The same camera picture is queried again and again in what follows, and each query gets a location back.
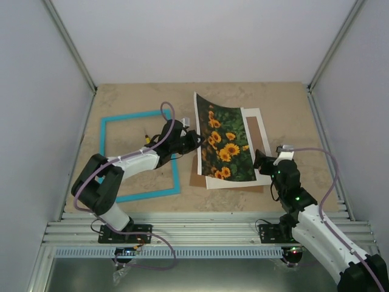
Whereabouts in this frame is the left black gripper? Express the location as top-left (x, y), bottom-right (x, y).
top-left (170, 131), bottom-right (204, 155)

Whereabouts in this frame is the white mat board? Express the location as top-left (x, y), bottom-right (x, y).
top-left (205, 108), bottom-right (272, 190)

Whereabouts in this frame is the yellow handled screwdriver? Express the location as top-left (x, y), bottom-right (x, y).
top-left (143, 128), bottom-right (151, 144)

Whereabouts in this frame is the sunflower photo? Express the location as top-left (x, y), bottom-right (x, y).
top-left (194, 93), bottom-right (256, 183)

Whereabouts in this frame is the blue wooden picture frame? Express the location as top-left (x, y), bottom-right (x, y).
top-left (99, 110), bottom-right (181, 203)

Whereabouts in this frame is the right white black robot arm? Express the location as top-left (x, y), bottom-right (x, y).
top-left (253, 145), bottom-right (388, 291)

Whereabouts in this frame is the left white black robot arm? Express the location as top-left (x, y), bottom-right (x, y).
top-left (71, 119), bottom-right (205, 243)

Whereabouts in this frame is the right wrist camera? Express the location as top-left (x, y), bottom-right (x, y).
top-left (273, 145), bottom-right (294, 166)

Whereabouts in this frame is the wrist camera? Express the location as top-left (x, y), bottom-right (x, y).
top-left (273, 145), bottom-right (294, 166)
top-left (180, 117), bottom-right (190, 137)

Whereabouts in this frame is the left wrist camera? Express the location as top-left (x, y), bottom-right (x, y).
top-left (180, 117), bottom-right (190, 137)

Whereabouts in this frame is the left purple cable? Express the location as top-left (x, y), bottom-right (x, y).
top-left (74, 102), bottom-right (177, 270)

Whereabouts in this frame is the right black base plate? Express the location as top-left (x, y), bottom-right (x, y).
top-left (258, 224), bottom-right (298, 244)

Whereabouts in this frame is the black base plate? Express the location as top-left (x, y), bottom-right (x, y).
top-left (258, 224), bottom-right (298, 244)
top-left (98, 224), bottom-right (153, 244)

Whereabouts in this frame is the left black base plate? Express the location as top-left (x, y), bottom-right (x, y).
top-left (98, 224), bottom-right (153, 244)

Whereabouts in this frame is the aluminium profile rail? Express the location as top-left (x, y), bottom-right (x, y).
top-left (42, 212), bottom-right (377, 247)

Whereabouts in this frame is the grey slotted cable duct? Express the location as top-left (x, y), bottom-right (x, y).
top-left (54, 246), bottom-right (283, 259)

